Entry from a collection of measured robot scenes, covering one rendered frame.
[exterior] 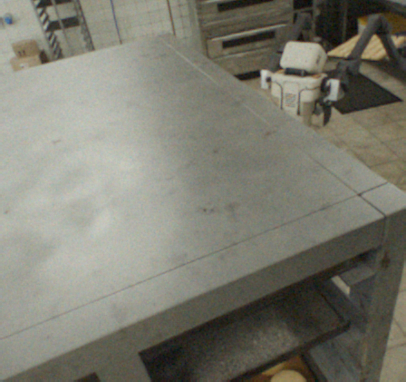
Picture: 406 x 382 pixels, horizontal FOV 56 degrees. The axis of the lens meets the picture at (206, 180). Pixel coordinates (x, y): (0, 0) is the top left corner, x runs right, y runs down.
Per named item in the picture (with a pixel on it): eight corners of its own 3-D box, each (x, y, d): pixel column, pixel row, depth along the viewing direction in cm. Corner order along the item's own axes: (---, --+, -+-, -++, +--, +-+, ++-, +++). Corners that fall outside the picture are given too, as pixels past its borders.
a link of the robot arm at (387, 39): (367, 29, 228) (386, 27, 220) (372, 20, 229) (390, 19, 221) (389, 70, 258) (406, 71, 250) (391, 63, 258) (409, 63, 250)
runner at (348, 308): (159, 108, 86) (156, 95, 84) (170, 104, 87) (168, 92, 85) (342, 348, 36) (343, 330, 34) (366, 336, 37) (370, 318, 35)
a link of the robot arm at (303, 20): (298, 5, 248) (314, 7, 243) (300, 22, 260) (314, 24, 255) (267, 59, 237) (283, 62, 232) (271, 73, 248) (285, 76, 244)
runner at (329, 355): (167, 142, 91) (164, 131, 90) (178, 139, 92) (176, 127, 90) (337, 395, 41) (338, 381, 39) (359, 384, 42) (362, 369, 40)
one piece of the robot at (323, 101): (322, 130, 231) (323, 96, 219) (282, 121, 247) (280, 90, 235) (333, 119, 240) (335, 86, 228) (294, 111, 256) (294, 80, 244)
